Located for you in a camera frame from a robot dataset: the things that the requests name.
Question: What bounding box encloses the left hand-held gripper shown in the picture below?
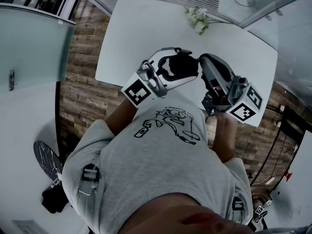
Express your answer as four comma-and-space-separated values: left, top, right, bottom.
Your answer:
121, 47, 197, 108

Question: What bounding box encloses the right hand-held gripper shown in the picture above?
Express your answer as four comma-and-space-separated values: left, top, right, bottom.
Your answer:
199, 54, 264, 124

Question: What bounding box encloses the person's left forearm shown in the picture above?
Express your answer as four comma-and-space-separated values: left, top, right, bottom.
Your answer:
106, 98, 137, 136

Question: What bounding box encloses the person's right forearm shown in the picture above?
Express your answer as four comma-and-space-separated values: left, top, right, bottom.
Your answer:
211, 111, 238, 163

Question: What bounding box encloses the white flower sprig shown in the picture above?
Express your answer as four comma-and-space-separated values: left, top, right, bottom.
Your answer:
184, 6, 215, 36

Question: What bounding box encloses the grey printed t-shirt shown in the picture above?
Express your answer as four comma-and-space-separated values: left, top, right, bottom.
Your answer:
62, 97, 254, 234

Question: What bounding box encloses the person's chin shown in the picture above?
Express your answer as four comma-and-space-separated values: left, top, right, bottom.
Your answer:
120, 194, 254, 234

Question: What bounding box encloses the round black marble side table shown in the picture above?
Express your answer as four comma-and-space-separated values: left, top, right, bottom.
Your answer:
33, 140, 64, 180

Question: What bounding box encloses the black bag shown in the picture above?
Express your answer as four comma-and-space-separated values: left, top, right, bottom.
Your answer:
41, 184, 69, 214

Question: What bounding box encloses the black chest strap buckle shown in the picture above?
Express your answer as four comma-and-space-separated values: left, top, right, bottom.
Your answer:
81, 164, 100, 182
231, 196, 244, 211

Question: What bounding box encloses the metal door handle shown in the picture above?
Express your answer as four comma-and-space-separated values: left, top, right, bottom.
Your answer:
8, 69, 18, 91

